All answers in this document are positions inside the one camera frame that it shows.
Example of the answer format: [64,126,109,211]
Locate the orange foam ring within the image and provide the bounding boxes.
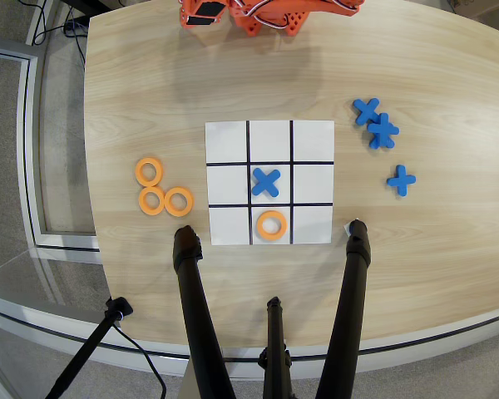
[134,156,165,187]
[164,186,195,218]
[138,185,166,216]
[256,209,289,242]

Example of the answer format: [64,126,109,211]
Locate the blue foam cross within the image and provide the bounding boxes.
[385,164,417,198]
[251,167,282,198]
[353,97,381,126]
[367,112,401,150]

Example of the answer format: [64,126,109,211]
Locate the white tic-tac-toe grid paper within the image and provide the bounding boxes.
[205,119,336,246]

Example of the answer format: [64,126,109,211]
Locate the thin black tripod leg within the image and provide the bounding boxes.
[257,295,294,399]

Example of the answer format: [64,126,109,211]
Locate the black stand pole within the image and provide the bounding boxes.
[44,296,134,399]

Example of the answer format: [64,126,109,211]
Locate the black furniture bar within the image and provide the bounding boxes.
[60,0,124,18]

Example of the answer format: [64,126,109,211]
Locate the grey metal floor frame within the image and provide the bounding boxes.
[0,35,105,265]

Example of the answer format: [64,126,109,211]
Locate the black floor cable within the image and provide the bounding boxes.
[27,0,89,70]

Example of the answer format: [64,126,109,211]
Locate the black camera tripod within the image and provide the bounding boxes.
[0,290,499,380]

